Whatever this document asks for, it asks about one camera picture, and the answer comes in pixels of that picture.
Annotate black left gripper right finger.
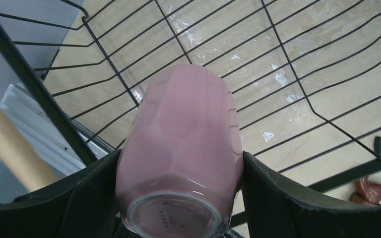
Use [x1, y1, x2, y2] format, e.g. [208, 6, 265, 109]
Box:
[242, 152, 381, 238]

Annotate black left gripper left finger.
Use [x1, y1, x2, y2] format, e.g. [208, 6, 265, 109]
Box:
[0, 150, 121, 238]

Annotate pink faceted ceramic cup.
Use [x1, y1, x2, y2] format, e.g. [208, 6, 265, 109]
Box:
[115, 64, 244, 238]

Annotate aluminium frame rail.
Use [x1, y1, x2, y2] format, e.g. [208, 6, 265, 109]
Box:
[0, 83, 112, 168]

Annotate black wire dish rack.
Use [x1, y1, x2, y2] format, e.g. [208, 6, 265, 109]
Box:
[0, 0, 381, 201]

